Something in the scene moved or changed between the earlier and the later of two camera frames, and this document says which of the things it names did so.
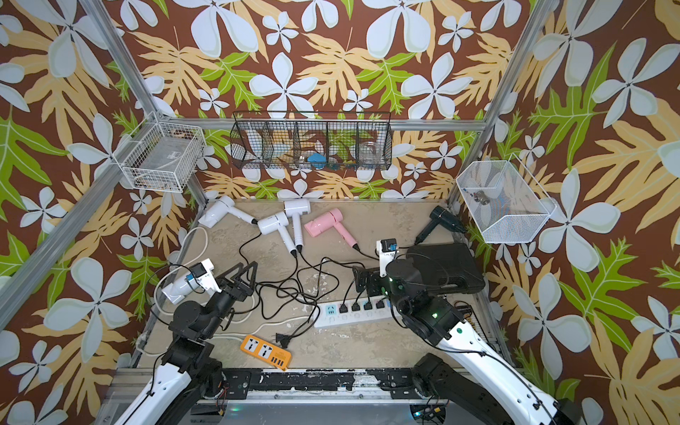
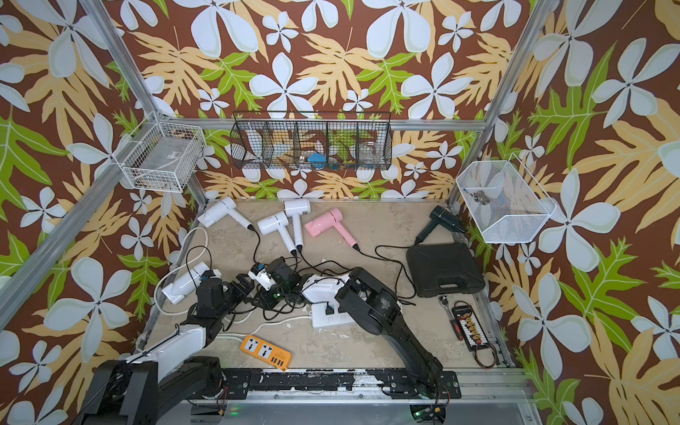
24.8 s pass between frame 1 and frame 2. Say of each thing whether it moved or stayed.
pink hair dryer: stayed
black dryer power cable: moved
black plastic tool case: stayed
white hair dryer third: stayed
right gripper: moved
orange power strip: stayed
